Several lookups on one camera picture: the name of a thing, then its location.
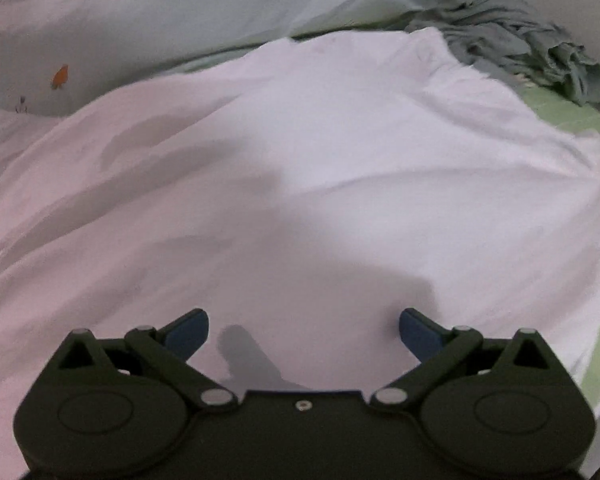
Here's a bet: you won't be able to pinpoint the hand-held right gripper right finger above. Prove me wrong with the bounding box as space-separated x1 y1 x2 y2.
370 308 565 413

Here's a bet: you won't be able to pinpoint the carrot print light green blanket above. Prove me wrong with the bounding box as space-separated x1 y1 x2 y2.
0 0 481 191

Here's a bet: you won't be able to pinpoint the white shirt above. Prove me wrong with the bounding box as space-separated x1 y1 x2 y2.
0 26 600 480

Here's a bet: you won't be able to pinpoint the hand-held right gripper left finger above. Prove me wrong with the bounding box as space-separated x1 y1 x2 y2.
54 308 240 413

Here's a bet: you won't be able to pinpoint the grey ribbed shorts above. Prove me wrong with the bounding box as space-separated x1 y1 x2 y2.
542 40 600 107

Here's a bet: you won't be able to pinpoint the green checked bed sheet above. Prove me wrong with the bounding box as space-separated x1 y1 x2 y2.
170 15 600 416

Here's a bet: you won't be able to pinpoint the grey t-shirt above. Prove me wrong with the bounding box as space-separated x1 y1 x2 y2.
402 0 576 88

